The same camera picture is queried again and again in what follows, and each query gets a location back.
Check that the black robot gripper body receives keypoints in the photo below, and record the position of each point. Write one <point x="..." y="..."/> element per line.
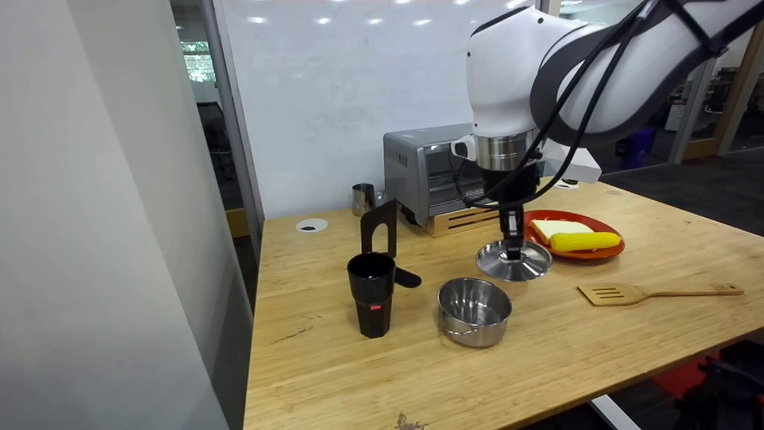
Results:
<point x="514" y="188"/>

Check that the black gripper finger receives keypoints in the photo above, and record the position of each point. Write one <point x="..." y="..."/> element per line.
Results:
<point x="518" y="230"/>
<point x="504" y="222"/>

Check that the round steel pot lid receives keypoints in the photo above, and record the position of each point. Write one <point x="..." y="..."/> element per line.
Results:
<point x="514" y="265"/>

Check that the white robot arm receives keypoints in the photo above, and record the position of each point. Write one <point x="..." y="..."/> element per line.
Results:
<point x="533" y="77"/>

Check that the small steel pot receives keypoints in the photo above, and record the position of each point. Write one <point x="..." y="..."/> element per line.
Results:
<point x="472" y="311"/>

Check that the wooden slatted stand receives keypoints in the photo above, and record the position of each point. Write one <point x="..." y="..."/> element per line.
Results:
<point x="445" y="222"/>

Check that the pale butter block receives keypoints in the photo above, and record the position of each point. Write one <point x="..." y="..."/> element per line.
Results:
<point x="551" y="228"/>

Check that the yellow corn cob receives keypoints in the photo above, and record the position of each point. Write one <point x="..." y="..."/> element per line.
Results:
<point x="584" y="242"/>

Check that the silver toaster oven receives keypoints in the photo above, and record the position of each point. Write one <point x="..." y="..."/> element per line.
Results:
<point x="423" y="176"/>

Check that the red round plate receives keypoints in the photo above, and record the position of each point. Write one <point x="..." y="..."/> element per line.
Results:
<point x="584" y="256"/>

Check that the wooden slotted spatula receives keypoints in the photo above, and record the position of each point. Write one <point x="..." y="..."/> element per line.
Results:
<point x="627" y="294"/>

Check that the small steel cup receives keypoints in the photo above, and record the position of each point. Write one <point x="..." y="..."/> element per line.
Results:
<point x="365" y="200"/>

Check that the black plastic cup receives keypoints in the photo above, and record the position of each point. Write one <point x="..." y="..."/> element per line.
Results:
<point x="371" y="282"/>

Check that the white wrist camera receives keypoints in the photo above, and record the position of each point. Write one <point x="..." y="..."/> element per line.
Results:
<point x="466" y="148"/>

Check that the round table cable grommet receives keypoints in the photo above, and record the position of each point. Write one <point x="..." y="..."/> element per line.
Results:
<point x="312" y="226"/>

